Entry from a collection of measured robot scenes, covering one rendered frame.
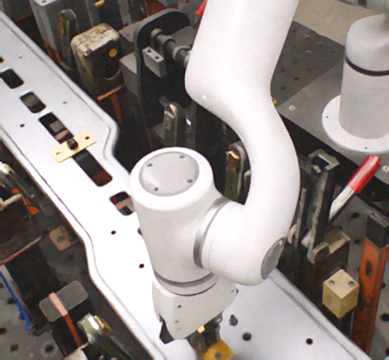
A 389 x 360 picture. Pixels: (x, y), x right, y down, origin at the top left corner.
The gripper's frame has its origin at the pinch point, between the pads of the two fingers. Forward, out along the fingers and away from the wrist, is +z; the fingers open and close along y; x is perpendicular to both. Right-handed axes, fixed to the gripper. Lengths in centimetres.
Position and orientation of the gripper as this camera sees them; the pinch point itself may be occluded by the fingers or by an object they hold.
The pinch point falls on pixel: (203, 331)
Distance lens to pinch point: 90.2
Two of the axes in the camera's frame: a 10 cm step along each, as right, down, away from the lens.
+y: -8.0, 5.0, -3.3
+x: 5.9, 5.5, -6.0
